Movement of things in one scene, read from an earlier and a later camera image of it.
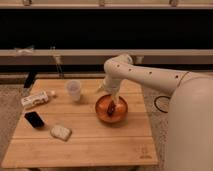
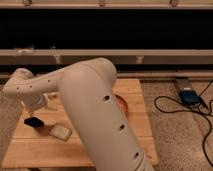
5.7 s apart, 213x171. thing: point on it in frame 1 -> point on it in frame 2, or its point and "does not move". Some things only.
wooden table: x=72 y=124 does not move
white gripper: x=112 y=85 -> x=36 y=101
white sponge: x=61 y=132 does not move
